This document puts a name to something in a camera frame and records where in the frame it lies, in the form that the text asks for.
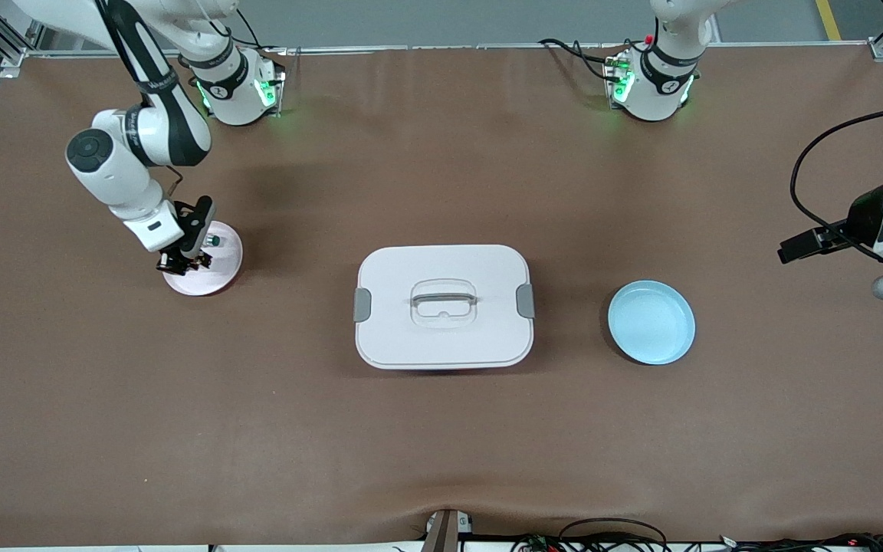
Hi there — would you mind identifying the black looped cable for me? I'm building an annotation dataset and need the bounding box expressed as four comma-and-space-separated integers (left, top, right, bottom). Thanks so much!
558, 517, 668, 552

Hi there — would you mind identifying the brown table cloth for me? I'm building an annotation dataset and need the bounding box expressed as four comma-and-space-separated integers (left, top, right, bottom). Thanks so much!
0, 42, 883, 547

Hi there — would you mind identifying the tangled cable bundle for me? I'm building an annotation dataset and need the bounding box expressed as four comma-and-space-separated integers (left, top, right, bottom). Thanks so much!
717, 531, 883, 552

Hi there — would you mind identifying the pink round plate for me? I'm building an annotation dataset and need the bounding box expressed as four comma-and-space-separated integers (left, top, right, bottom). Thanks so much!
162, 221, 244, 297

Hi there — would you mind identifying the brown camera mount post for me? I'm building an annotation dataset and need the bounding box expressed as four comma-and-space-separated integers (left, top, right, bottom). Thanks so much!
420, 509, 474, 552

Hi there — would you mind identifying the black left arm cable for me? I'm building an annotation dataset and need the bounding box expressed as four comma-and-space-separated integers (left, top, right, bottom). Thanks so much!
790, 100, 883, 261

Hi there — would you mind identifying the light blue round plate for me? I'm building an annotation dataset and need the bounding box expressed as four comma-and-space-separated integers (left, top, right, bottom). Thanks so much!
608, 280, 696, 366

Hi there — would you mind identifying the silver table edge rail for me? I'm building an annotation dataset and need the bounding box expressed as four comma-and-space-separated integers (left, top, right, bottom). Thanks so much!
281, 42, 642, 54

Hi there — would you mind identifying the pink box with white lid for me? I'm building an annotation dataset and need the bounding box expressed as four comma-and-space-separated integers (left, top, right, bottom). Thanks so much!
353, 245, 535, 371

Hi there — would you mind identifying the black base cable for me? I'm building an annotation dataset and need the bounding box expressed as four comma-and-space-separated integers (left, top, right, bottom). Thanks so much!
540, 37, 626, 81

